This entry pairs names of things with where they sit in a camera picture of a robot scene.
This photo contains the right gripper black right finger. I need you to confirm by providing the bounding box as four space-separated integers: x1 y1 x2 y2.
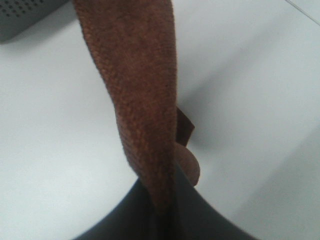
172 159 252 240

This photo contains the grey perforated basket orange rim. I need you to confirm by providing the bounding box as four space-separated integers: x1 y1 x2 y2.
0 0 76 45

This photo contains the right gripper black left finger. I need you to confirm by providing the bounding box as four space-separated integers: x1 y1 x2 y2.
79 180 161 240

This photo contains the brown towel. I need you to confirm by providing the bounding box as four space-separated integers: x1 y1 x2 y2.
73 0 200 213

